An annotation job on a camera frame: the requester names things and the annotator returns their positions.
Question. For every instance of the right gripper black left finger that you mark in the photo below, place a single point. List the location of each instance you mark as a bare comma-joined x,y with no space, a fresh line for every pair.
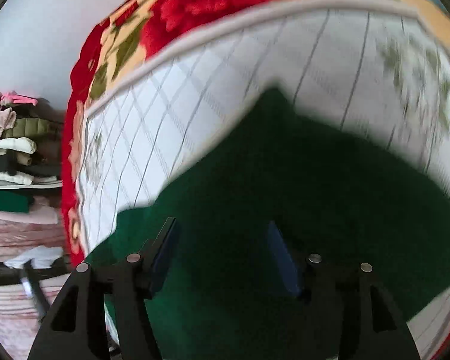
75,327

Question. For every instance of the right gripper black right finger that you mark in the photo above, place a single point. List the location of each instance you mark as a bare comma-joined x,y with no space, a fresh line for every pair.
349,314

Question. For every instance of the green white varsity jacket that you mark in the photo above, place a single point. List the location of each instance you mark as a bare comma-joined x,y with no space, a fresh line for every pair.
328,192

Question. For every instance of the clothes rack with folded clothes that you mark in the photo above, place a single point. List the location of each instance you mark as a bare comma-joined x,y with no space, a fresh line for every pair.
31,229

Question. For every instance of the white diamond pattern mat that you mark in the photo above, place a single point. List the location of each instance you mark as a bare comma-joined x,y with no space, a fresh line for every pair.
217,93

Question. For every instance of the red floral blanket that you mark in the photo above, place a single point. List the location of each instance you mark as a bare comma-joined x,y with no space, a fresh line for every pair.
217,3

